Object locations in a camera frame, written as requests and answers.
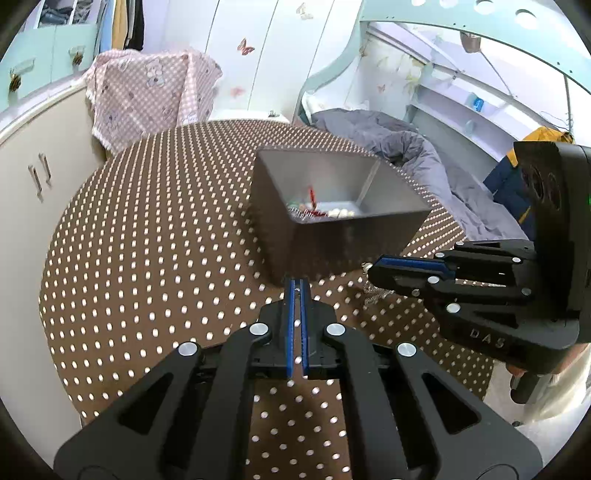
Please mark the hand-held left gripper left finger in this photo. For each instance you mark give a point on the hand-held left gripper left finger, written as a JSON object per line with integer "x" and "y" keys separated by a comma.
{"x": 290, "y": 323}

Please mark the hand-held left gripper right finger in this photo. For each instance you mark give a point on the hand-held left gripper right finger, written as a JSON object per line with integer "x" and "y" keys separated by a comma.
{"x": 304, "y": 323}

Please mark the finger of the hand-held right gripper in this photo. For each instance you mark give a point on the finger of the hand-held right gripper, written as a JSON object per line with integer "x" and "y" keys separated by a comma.
{"x": 489, "y": 258}
{"x": 406, "y": 282}

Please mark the grey metal box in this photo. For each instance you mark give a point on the grey metal box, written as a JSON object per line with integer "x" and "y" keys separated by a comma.
{"x": 323, "y": 249}

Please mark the yellow navy jacket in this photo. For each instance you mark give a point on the yellow navy jacket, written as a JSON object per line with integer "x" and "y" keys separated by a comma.
{"x": 508, "y": 184}

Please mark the grey duvet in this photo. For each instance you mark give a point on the grey duvet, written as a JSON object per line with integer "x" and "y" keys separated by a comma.
{"x": 415, "y": 147}

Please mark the brown polka dot tablecloth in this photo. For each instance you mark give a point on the brown polka dot tablecloth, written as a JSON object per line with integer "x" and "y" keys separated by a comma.
{"x": 161, "y": 254}

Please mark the white satin garment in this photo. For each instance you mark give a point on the white satin garment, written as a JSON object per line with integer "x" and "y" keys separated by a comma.
{"x": 554, "y": 392}

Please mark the hanging beige pouch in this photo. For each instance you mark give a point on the hanging beige pouch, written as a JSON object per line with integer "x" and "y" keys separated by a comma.
{"x": 471, "y": 41}

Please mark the white wardrobe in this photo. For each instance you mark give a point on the white wardrobe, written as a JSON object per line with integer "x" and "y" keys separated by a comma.
{"x": 277, "y": 55}

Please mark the pink checked cloth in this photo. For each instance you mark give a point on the pink checked cloth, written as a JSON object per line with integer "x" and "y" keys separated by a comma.
{"x": 152, "y": 92}

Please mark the pink butterfly sticker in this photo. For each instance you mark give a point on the pink butterfly sticker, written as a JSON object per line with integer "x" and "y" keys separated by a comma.
{"x": 245, "y": 47}

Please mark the yellow butterfly sticker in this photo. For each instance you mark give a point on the yellow butterfly sticker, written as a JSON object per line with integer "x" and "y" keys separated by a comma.
{"x": 304, "y": 11}

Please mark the white low cabinet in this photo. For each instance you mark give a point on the white low cabinet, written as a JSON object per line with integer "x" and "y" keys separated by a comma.
{"x": 23, "y": 184}

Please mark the black hanging garment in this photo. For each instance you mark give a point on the black hanging garment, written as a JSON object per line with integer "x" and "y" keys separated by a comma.
{"x": 135, "y": 23}

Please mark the pine cone drawer knob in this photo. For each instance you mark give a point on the pine cone drawer knob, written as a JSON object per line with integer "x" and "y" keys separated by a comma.
{"x": 14, "y": 82}
{"x": 77, "y": 57}

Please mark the yellow hanging garment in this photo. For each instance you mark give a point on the yellow hanging garment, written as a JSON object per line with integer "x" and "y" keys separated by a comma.
{"x": 120, "y": 23}

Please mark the teal drawer cabinet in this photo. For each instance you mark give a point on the teal drawer cabinet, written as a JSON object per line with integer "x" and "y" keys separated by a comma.
{"x": 46, "y": 50}

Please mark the folded light denim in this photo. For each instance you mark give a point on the folded light denim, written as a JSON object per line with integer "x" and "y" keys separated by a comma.
{"x": 87, "y": 7}

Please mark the folded dark jeans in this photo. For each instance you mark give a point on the folded dark jeans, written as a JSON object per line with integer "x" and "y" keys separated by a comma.
{"x": 55, "y": 11}

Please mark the teal bunk bed frame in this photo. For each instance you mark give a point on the teal bunk bed frame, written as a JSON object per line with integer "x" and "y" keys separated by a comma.
{"x": 332, "y": 69}

